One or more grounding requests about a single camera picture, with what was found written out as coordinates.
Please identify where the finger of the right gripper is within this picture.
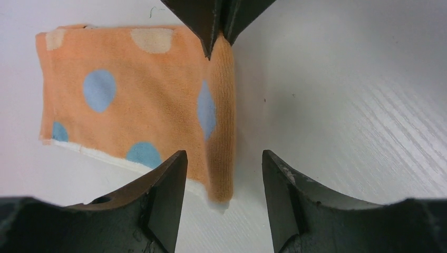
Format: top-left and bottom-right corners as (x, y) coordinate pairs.
(162, 0), (222, 59)
(222, 0), (275, 45)

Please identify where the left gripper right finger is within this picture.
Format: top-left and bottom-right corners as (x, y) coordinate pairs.
(262, 150), (446, 252)

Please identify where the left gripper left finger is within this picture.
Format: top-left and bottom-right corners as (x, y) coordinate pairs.
(1, 150), (188, 252)

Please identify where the orange polka dot towel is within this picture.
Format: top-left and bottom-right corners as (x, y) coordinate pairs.
(35, 23), (237, 212)

